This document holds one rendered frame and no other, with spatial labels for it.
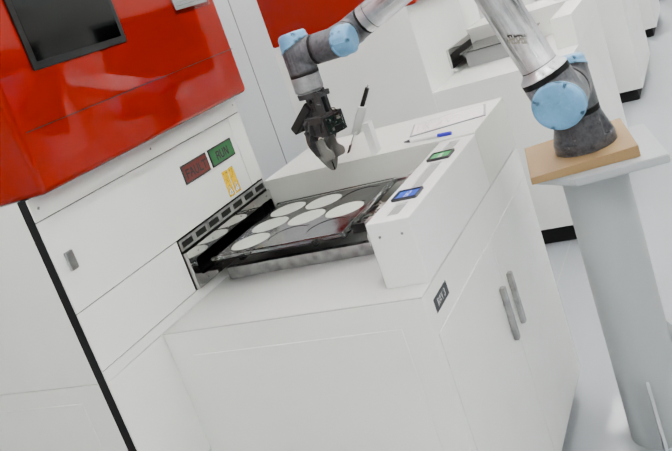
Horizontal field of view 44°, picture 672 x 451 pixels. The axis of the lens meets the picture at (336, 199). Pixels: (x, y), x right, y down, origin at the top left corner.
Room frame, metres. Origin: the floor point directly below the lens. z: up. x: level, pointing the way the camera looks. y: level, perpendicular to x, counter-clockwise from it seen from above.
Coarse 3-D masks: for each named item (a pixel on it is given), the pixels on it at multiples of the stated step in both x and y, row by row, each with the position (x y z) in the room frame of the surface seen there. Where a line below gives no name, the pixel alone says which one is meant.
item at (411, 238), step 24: (456, 144) 1.94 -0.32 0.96; (432, 168) 1.81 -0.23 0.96; (456, 168) 1.80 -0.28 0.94; (480, 168) 1.95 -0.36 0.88; (432, 192) 1.63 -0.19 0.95; (456, 192) 1.76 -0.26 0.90; (480, 192) 1.90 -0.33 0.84; (384, 216) 1.55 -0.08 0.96; (408, 216) 1.50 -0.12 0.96; (432, 216) 1.60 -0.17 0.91; (456, 216) 1.72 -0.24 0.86; (384, 240) 1.53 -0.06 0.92; (408, 240) 1.50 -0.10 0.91; (432, 240) 1.56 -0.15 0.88; (384, 264) 1.53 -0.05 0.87; (408, 264) 1.51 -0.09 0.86; (432, 264) 1.53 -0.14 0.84
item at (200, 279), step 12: (264, 192) 2.24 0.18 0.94; (252, 204) 2.17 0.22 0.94; (240, 216) 2.11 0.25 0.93; (216, 228) 2.01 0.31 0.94; (228, 228) 2.05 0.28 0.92; (204, 240) 1.95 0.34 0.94; (216, 240) 1.99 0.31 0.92; (192, 252) 1.90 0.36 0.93; (192, 264) 1.88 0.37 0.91; (228, 264) 2.00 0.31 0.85; (192, 276) 1.88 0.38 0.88; (204, 276) 1.90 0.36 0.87
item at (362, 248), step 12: (300, 252) 1.88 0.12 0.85; (312, 252) 1.85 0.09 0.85; (324, 252) 1.83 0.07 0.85; (336, 252) 1.82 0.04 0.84; (348, 252) 1.80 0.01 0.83; (360, 252) 1.79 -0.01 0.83; (372, 252) 1.78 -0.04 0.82; (240, 264) 1.95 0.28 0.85; (252, 264) 1.93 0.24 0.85; (264, 264) 1.91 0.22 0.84; (276, 264) 1.90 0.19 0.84; (288, 264) 1.88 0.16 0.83; (300, 264) 1.87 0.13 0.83; (312, 264) 1.85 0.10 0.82; (240, 276) 1.95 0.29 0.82
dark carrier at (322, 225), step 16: (336, 192) 2.13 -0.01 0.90; (352, 192) 2.08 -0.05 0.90; (368, 192) 2.02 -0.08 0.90; (304, 208) 2.08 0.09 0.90; (320, 208) 2.02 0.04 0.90; (256, 224) 2.09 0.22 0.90; (304, 224) 1.93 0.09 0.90; (320, 224) 1.88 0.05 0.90; (336, 224) 1.83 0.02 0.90; (272, 240) 1.89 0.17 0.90; (288, 240) 1.84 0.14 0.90
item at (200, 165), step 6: (204, 156) 2.08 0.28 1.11; (192, 162) 2.03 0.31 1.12; (198, 162) 2.05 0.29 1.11; (204, 162) 2.07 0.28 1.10; (186, 168) 2.00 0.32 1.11; (192, 168) 2.02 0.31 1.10; (198, 168) 2.04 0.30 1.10; (204, 168) 2.06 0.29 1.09; (186, 174) 1.99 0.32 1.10; (192, 174) 2.01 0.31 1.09; (198, 174) 2.03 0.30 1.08
